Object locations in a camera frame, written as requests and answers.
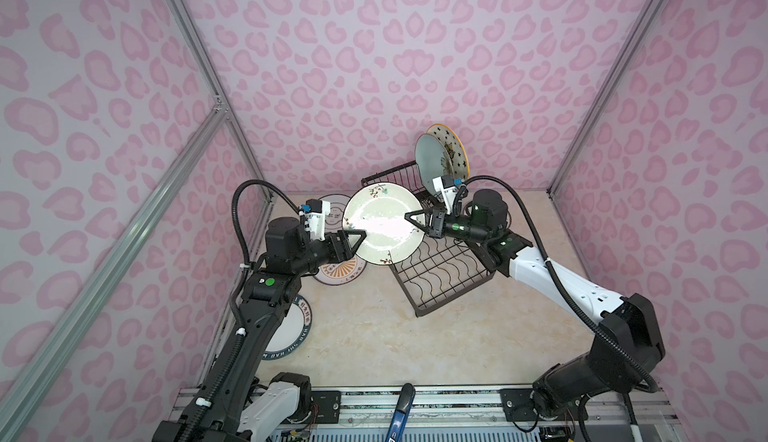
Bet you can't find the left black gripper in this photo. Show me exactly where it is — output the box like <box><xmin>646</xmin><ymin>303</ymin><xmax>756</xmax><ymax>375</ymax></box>
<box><xmin>291</xmin><ymin>229</ymin><xmax>365</xmax><ymax>278</ymax></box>

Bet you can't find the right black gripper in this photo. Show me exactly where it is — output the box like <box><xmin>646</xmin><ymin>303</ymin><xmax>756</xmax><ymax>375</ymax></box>
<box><xmin>407</xmin><ymin>207</ymin><xmax>492</xmax><ymax>244</ymax></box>

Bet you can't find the white plate brown ring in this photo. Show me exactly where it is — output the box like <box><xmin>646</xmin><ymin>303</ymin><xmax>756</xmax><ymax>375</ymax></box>
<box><xmin>317</xmin><ymin>194</ymin><xmax>352</xmax><ymax>227</ymax></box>

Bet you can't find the cream floral plate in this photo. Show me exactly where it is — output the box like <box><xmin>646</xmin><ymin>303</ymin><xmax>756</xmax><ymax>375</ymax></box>
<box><xmin>342</xmin><ymin>182</ymin><xmax>424</xmax><ymax>265</ymax></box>

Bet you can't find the orange sunburst plate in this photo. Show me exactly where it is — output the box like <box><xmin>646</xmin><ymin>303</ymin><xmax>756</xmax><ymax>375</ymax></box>
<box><xmin>314</xmin><ymin>256</ymin><xmax>367</xmax><ymax>286</ymax></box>

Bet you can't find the light green flower plate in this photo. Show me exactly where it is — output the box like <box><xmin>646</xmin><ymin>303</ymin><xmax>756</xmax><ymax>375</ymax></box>
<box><xmin>415</xmin><ymin>134</ymin><xmax>454</xmax><ymax>194</ymax></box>

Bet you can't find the star pattern cartoon plate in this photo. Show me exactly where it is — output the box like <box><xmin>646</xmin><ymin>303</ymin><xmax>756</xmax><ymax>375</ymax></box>
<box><xmin>426</xmin><ymin>123</ymin><xmax>470</xmax><ymax>180</ymax></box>

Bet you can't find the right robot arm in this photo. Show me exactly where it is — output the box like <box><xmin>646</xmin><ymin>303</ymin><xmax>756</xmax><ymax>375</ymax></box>
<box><xmin>404</xmin><ymin>189</ymin><xmax>665</xmax><ymax>420</ymax></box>

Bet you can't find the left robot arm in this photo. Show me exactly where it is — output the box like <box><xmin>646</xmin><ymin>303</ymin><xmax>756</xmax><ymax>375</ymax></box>
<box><xmin>152</xmin><ymin>217</ymin><xmax>367</xmax><ymax>441</ymax></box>

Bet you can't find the white plate dark green rim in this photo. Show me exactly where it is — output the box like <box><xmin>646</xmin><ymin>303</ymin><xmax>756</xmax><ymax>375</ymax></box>
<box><xmin>262</xmin><ymin>295</ymin><xmax>313</xmax><ymax>361</ymax></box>

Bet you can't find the black wire dish rack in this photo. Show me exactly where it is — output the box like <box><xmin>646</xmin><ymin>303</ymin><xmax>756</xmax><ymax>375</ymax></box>
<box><xmin>361</xmin><ymin>161</ymin><xmax>492</xmax><ymax>317</ymax></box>

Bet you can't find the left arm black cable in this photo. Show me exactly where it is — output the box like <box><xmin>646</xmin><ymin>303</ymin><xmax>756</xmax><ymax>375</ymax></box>
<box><xmin>231</xmin><ymin>179</ymin><xmax>301</xmax><ymax>269</ymax></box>

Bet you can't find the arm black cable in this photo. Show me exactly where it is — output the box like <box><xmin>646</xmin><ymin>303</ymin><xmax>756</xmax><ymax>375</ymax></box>
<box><xmin>461</xmin><ymin>174</ymin><xmax>661</xmax><ymax>395</ymax></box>
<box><xmin>231</xmin><ymin>179</ymin><xmax>301</xmax><ymax>269</ymax></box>

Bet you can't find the blue handled tool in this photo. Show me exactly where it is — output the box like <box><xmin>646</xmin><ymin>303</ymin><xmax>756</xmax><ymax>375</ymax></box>
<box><xmin>385</xmin><ymin>383</ymin><xmax>416</xmax><ymax>442</ymax></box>

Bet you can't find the aluminium mounting rail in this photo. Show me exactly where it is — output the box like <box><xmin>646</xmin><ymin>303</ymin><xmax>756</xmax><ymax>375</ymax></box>
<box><xmin>167</xmin><ymin>381</ymin><xmax>691</xmax><ymax>442</ymax></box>

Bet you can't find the aluminium frame bars left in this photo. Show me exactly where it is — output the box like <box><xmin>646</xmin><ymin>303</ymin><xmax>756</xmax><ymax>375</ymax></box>
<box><xmin>1</xmin><ymin>0</ymin><xmax>250</xmax><ymax>441</ymax></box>

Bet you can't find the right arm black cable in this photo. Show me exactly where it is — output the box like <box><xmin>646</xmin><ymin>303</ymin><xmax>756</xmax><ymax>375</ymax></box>
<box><xmin>461</xmin><ymin>174</ymin><xmax>661</xmax><ymax>395</ymax></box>

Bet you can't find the aluminium frame bar right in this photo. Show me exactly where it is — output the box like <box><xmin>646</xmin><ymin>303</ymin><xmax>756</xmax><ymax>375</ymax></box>
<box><xmin>547</xmin><ymin>0</ymin><xmax>667</xmax><ymax>199</ymax></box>

